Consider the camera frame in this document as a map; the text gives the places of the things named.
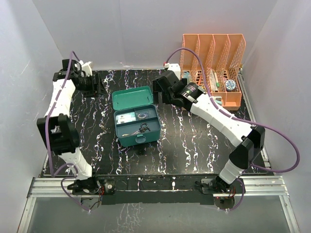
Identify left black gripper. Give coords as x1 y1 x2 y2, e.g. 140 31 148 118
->
77 73 108 98

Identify clear bag with rubber bands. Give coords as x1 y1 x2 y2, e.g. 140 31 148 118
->
137 112 149 120

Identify white blue bandage box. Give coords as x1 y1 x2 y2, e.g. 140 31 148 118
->
116 112 137 124

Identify green medicine kit box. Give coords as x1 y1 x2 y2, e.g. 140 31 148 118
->
112 86 161 147

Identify black handled scissors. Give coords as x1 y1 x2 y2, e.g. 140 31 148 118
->
123 123 151 136

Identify blue divided tray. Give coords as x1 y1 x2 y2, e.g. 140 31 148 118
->
114 105 161 138

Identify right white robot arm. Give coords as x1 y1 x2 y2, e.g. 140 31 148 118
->
153 70 265 193

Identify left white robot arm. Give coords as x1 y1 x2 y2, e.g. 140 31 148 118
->
36 59 107 194

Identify blue brush blister pack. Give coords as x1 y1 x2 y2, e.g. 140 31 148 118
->
182 70 191 80

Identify red pencil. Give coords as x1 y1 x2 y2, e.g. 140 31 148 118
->
196 73 205 89

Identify white tube in organizer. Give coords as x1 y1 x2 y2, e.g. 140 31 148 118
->
209 70 220 92

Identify teal white small box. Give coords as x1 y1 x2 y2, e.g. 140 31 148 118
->
214 97 222 106

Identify round blue white tin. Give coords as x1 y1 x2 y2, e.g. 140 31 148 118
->
225 79 237 92

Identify orange file organizer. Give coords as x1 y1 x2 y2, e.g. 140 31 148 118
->
180 34 246 111

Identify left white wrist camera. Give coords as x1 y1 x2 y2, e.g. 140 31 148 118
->
79 60 93 76

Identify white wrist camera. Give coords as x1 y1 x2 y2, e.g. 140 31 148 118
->
79 60 93 76
164 63 181 80

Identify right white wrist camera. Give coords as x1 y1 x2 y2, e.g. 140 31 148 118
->
164 63 181 80

